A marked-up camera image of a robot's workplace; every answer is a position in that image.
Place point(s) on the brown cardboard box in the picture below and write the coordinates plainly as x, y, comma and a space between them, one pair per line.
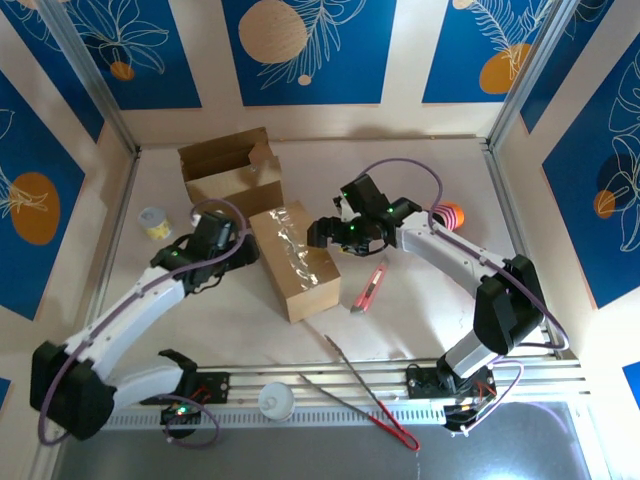
300, 270
235, 185

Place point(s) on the pink utility knife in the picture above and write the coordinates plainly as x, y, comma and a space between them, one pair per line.
371, 287

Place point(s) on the orange striped ball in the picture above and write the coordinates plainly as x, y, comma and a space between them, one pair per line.
450, 216

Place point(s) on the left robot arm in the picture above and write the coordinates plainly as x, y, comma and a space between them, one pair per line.
140, 305

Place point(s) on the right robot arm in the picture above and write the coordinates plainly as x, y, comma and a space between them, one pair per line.
450, 250

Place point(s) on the yellow can grey lid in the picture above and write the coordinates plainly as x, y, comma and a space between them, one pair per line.
156, 223

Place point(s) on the white plastic cup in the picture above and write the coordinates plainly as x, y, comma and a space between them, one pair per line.
275, 400

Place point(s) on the black controller board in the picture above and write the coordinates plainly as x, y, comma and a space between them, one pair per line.
180, 419
462, 415

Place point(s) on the grey metal sheet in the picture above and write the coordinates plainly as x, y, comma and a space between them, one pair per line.
300, 455

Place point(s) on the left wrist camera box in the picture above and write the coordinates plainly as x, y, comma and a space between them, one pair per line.
196, 217

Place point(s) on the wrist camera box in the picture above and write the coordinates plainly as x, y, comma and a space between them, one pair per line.
196, 217
341, 207

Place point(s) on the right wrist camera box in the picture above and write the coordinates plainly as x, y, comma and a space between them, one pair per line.
341, 207

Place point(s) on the aluminium side rail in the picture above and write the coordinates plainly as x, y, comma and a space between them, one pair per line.
496, 167
123, 200

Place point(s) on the blue floral wall poster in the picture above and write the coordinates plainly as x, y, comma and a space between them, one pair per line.
575, 225
150, 75
25, 150
600, 40
350, 75
450, 50
60, 60

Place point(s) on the aluminium frame rail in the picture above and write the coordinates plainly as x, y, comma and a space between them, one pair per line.
250, 380

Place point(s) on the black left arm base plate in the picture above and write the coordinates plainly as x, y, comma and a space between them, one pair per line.
217, 387

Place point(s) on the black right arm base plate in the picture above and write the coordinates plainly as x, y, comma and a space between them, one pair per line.
425, 382

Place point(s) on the aluminium corner post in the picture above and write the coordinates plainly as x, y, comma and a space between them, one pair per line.
531, 75
90, 75

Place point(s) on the small blue wall poster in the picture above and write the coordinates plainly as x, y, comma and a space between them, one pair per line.
4, 395
632, 380

